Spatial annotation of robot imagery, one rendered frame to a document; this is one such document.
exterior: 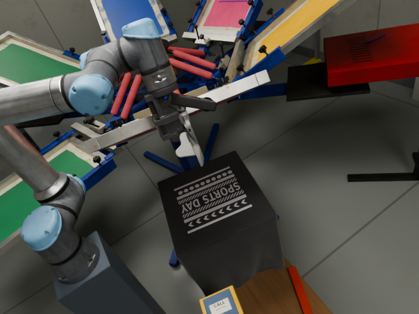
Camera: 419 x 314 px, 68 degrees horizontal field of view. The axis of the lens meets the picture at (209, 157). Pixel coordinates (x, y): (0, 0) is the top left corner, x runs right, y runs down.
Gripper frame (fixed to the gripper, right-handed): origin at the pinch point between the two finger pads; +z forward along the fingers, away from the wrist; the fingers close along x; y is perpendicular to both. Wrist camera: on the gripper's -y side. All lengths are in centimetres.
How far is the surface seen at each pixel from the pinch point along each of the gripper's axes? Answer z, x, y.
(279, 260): 81, -37, -19
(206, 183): 38, -59, -1
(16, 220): 29, -87, 101
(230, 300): 54, -2, 8
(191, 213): 43, -46, 11
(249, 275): 84, -39, -3
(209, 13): -35, -205, -61
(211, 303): 53, -4, 15
